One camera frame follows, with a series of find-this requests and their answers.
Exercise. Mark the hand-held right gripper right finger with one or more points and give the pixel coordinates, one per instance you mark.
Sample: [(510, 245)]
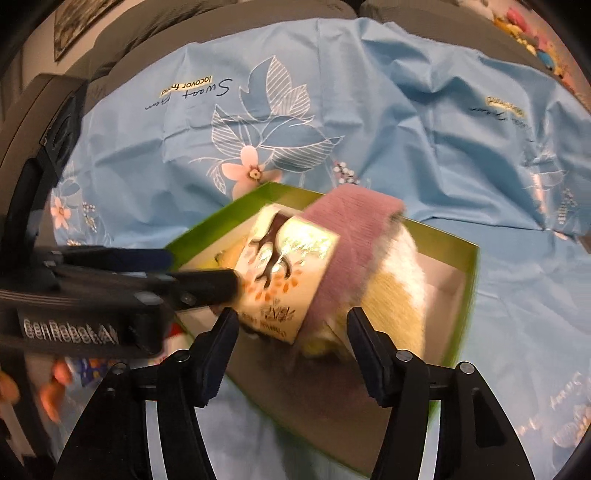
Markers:
[(369, 364)]

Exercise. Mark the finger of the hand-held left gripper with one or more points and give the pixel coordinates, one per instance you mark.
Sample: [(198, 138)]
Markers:
[(207, 286), (124, 258)]

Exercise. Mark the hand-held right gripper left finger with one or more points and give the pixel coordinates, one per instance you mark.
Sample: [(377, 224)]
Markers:
[(214, 369)]

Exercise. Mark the green box with white inside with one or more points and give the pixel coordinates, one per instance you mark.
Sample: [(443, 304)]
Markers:
[(443, 277)]

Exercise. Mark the fluffy yellow pink socks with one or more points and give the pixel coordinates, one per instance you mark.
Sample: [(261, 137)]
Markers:
[(323, 258)]

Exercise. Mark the person's left hand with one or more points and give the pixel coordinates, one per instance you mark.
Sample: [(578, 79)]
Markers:
[(51, 401)]

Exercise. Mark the light blue floral bed sheet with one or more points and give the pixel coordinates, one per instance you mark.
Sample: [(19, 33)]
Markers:
[(415, 138)]

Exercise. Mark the narrow framed landscape painting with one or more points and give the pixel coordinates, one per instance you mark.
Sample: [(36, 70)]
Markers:
[(78, 23)]

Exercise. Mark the grey sofa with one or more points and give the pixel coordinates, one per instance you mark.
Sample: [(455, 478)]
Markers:
[(231, 9)]

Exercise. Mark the pile of colourful plush toys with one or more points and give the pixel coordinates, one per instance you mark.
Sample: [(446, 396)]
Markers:
[(545, 50)]

